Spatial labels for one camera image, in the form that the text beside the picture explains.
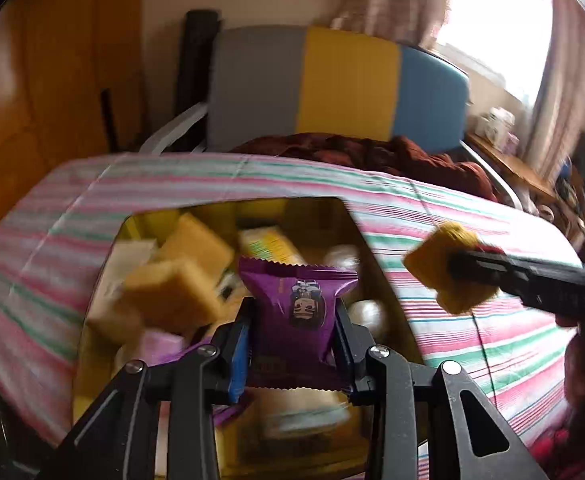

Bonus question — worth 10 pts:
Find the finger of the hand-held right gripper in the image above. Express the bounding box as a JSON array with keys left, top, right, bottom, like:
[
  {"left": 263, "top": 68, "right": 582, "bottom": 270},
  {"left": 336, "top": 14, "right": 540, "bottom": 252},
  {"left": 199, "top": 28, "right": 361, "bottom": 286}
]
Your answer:
[{"left": 447, "top": 250, "right": 585, "bottom": 312}]

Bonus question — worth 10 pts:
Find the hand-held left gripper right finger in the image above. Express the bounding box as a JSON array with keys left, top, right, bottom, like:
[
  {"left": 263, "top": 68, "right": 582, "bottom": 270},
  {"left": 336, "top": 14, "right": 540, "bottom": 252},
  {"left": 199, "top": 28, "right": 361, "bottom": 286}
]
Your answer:
[{"left": 335, "top": 302, "right": 548, "bottom": 480}]

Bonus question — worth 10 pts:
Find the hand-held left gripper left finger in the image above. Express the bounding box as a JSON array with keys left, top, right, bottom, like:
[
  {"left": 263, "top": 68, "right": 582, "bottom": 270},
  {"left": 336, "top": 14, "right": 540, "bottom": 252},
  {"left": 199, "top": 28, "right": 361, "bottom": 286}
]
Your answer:
[{"left": 60, "top": 300, "right": 253, "bottom": 480}]

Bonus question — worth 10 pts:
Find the purple snack packet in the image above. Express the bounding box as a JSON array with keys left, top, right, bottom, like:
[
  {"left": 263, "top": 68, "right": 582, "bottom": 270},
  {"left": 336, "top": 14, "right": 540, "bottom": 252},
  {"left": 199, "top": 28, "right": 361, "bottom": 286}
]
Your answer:
[{"left": 237, "top": 256, "right": 359, "bottom": 392}]

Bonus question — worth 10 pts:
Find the yellow sponge block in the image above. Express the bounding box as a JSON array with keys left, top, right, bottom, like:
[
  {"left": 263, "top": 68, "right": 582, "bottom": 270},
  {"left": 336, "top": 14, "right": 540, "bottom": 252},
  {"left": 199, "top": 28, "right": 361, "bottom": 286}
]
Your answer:
[
  {"left": 120, "top": 257, "right": 223, "bottom": 336},
  {"left": 160, "top": 212, "right": 236, "bottom": 281}
]

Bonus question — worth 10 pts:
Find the white round puff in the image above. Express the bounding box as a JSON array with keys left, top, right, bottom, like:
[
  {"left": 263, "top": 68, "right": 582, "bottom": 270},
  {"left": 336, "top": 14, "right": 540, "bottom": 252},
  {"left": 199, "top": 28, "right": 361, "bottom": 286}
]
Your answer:
[{"left": 323, "top": 245, "right": 361, "bottom": 273}]

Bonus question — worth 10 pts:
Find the yellow square plush keychain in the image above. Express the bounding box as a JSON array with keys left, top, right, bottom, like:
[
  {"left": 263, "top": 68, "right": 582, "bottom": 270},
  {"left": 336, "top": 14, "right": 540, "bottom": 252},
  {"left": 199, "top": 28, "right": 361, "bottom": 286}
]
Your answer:
[{"left": 403, "top": 222, "right": 498, "bottom": 313}]

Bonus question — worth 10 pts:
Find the green label snack packet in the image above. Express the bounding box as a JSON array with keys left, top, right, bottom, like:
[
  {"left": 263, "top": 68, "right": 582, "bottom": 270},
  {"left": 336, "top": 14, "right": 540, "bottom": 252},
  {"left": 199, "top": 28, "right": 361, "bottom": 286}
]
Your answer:
[{"left": 237, "top": 227, "right": 304, "bottom": 266}]

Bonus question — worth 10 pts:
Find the beige cardboard box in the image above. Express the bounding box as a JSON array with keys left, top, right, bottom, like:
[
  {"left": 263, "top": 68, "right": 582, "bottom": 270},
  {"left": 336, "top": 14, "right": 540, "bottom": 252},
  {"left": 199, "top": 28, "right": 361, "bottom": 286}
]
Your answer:
[{"left": 95, "top": 240, "right": 158, "bottom": 331}]

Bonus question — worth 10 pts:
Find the gold tin box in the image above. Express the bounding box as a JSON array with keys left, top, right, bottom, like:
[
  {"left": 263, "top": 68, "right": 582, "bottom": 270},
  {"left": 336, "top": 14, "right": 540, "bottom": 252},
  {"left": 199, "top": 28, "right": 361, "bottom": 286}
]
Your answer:
[{"left": 72, "top": 197, "right": 431, "bottom": 480}]

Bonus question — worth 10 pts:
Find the wooden side shelf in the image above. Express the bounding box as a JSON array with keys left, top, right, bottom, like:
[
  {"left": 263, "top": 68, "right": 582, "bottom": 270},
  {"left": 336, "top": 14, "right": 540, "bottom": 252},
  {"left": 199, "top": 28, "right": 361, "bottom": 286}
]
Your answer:
[{"left": 465, "top": 132, "right": 556, "bottom": 201}]

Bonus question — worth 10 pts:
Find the patterned beige curtain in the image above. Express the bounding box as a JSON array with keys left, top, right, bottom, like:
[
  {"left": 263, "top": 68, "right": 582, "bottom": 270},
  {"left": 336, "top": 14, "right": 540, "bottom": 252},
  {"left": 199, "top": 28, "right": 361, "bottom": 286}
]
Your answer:
[
  {"left": 330, "top": 0, "right": 456, "bottom": 48},
  {"left": 523, "top": 0, "right": 585, "bottom": 176}
]

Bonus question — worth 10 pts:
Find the dark red cloth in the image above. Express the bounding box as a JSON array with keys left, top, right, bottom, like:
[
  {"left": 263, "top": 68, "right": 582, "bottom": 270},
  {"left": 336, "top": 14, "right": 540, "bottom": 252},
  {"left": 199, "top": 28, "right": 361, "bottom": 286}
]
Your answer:
[{"left": 230, "top": 132, "right": 498, "bottom": 201}]

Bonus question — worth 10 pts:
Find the bright window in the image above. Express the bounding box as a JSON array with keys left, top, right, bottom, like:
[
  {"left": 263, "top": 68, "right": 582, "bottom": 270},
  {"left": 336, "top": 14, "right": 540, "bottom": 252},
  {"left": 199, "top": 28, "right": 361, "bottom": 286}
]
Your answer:
[{"left": 435, "top": 0, "right": 553, "bottom": 106}]

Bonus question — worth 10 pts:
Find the striped bed sheet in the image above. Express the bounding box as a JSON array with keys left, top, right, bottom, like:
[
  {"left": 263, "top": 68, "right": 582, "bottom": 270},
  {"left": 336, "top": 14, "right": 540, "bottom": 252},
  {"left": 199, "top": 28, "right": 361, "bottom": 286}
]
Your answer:
[{"left": 0, "top": 152, "right": 585, "bottom": 461}]

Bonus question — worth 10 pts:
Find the grey yellow blue chair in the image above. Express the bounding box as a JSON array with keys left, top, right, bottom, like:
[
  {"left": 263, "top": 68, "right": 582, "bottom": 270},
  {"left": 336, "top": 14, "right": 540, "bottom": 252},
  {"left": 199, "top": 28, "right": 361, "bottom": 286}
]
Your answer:
[{"left": 205, "top": 25, "right": 518, "bottom": 206}]

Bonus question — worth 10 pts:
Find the wooden wardrobe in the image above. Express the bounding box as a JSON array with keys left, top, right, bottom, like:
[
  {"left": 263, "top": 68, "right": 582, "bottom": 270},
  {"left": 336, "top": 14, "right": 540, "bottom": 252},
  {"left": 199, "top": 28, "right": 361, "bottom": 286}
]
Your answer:
[{"left": 0, "top": 0, "right": 146, "bottom": 251}]

